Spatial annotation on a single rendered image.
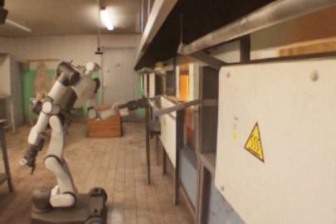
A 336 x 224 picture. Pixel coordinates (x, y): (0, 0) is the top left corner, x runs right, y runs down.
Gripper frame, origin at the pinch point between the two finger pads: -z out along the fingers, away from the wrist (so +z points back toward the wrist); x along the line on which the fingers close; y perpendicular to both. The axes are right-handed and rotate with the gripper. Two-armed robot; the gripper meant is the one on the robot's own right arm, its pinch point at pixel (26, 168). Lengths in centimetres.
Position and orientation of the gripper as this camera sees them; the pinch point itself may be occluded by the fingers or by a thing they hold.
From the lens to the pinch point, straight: 180.8
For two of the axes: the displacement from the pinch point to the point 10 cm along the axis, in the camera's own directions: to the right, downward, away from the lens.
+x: 9.3, 3.7, -0.8
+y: 0.4, 1.1, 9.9
